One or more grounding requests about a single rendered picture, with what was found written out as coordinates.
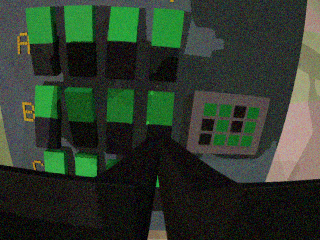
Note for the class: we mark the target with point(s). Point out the grey switch panel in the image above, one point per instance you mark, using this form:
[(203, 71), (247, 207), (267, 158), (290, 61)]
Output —
[(83, 82)]

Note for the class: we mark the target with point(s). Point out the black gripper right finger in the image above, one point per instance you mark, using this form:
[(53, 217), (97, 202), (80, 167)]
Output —
[(200, 203)]

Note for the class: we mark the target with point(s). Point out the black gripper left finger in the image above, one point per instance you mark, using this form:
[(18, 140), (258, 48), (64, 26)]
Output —
[(114, 205)]

